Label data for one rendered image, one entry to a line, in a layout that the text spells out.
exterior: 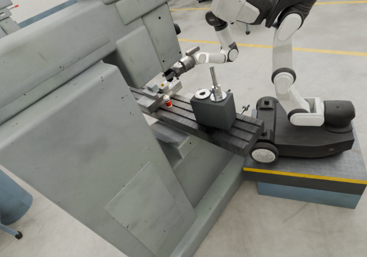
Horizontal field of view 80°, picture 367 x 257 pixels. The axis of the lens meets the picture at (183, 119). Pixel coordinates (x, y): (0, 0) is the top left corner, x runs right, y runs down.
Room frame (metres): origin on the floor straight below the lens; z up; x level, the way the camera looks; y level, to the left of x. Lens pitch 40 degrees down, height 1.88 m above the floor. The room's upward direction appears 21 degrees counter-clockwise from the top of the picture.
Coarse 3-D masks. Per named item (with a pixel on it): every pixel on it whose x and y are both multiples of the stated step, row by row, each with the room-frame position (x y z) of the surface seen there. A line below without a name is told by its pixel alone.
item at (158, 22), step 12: (156, 12) 1.15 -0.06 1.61; (168, 12) 1.20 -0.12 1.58; (144, 24) 1.11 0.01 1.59; (156, 24) 1.14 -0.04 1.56; (168, 24) 1.18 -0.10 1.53; (156, 36) 1.12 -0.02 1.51; (168, 36) 1.17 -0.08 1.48; (156, 48) 1.11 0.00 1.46; (168, 48) 1.15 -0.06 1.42; (180, 48) 1.20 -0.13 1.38; (168, 60) 1.13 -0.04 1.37
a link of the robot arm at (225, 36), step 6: (222, 30) 1.37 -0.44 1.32; (228, 30) 1.38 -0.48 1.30; (222, 36) 1.37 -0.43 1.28; (228, 36) 1.37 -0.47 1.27; (222, 42) 1.38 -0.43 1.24; (228, 42) 1.36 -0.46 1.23; (234, 42) 1.37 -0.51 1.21; (222, 48) 1.40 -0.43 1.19; (228, 48) 1.36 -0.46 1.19; (234, 48) 1.34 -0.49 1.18; (234, 54) 1.33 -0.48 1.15; (234, 60) 1.32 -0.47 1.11
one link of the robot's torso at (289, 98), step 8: (280, 80) 1.04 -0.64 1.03; (288, 80) 1.01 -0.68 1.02; (280, 88) 1.04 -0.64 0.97; (288, 88) 1.02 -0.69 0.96; (280, 96) 1.06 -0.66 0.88; (288, 96) 1.03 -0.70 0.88; (296, 96) 1.04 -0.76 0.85; (288, 104) 1.05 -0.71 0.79; (296, 104) 1.03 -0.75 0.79; (304, 104) 1.03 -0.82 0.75; (288, 112) 1.05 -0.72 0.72; (296, 112) 1.01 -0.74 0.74; (304, 112) 0.98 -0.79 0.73
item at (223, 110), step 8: (200, 96) 1.01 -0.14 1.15; (208, 96) 0.99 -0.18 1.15; (224, 96) 0.93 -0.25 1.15; (232, 96) 0.94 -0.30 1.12; (192, 104) 1.02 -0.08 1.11; (200, 104) 0.98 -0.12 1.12; (208, 104) 0.94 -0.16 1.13; (216, 104) 0.90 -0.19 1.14; (224, 104) 0.88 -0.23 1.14; (232, 104) 0.93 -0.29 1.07; (200, 112) 0.99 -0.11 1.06; (208, 112) 0.95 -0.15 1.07; (216, 112) 0.91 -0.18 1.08; (224, 112) 0.87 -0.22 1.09; (232, 112) 0.92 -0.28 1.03; (200, 120) 1.00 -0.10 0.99; (208, 120) 0.96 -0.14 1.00; (216, 120) 0.92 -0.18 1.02; (224, 120) 0.88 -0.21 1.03; (232, 120) 0.91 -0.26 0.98; (224, 128) 0.89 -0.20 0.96
